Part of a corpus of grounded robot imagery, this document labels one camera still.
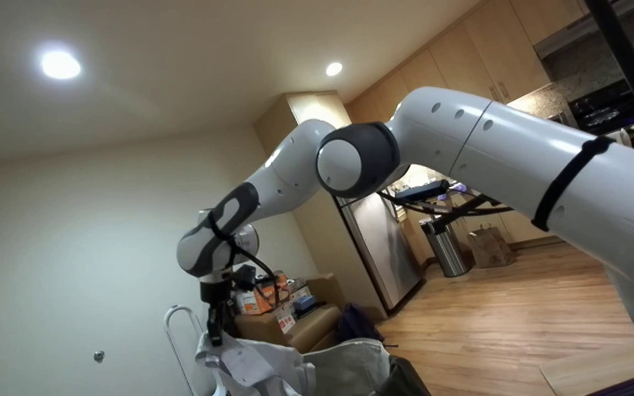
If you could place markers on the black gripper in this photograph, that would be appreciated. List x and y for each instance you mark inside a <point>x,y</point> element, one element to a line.
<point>216,299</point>

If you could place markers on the white shorts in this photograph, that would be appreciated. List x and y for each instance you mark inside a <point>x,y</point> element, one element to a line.
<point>258,365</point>

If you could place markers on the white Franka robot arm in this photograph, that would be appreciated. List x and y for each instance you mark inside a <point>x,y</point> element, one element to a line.
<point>516,145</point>

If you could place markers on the brown paper bag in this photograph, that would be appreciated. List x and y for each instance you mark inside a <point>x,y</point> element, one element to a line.
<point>489,250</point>

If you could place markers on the orange packages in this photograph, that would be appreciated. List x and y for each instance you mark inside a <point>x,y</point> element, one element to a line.
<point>292,298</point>

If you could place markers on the dark blue backpack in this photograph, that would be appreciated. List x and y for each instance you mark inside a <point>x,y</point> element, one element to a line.
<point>358,321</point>

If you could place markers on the stainless steel refrigerator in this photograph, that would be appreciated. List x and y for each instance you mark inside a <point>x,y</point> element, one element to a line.
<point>383,250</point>

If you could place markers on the dark green garment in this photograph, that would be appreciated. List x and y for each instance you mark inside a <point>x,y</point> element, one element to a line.
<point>405,382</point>

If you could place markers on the steel trash can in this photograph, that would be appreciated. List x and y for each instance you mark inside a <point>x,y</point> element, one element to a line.
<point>448,253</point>

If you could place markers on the tall wooden fridge cabinet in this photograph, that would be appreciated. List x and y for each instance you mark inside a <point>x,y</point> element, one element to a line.
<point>309,107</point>

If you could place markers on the small round ceiling light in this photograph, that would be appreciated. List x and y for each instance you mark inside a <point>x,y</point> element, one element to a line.
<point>333,69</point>

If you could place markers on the large round ceiling light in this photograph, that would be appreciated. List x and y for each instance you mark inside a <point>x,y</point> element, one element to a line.
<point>59,64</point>

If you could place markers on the black oven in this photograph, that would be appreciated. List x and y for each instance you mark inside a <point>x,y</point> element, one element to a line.
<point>611,99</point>

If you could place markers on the black metal pole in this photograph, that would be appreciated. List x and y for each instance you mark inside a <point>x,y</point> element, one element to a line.
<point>626,67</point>

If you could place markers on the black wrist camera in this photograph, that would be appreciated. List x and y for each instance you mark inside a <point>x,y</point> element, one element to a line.
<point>245,277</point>

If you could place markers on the small dark wall hook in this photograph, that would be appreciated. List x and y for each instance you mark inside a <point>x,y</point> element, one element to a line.
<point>98,357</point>

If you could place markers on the wooden kitchen wall cabinets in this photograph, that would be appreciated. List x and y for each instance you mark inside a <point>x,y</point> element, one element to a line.
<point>462,67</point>

